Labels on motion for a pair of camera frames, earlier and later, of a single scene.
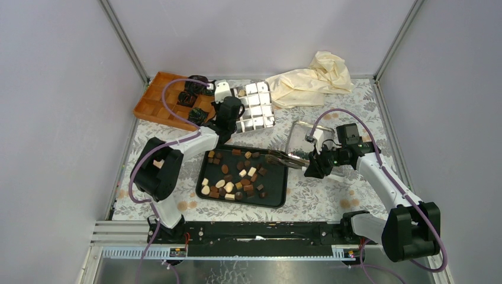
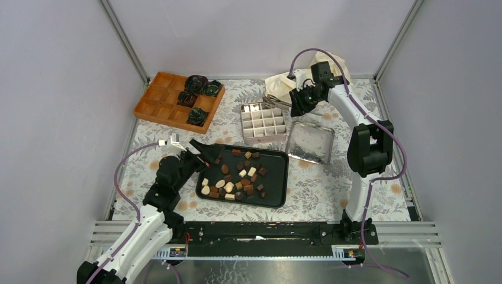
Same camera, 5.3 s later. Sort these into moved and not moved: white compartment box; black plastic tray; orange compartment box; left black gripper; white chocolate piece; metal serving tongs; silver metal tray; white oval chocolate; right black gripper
Moved: metal serving tongs; white compartment box; right black gripper; left black gripper
Not moved: white oval chocolate; orange compartment box; silver metal tray; white chocolate piece; black plastic tray
